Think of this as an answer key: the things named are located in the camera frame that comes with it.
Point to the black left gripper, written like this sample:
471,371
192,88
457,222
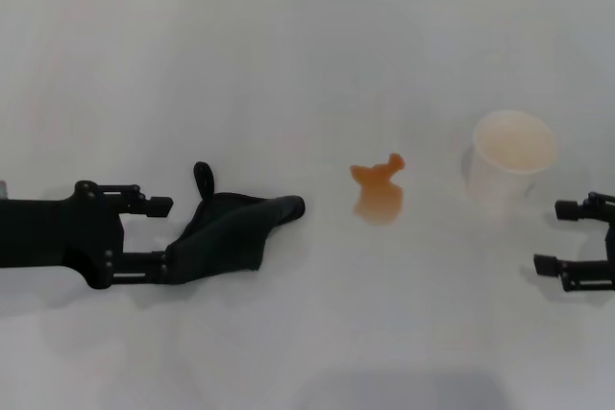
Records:
62,239

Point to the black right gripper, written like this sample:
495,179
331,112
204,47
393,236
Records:
610,244

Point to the dark rag with loop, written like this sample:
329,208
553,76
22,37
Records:
226,237

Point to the white paper cup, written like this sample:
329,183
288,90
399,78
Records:
509,160

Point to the orange liquid stain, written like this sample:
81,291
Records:
379,196

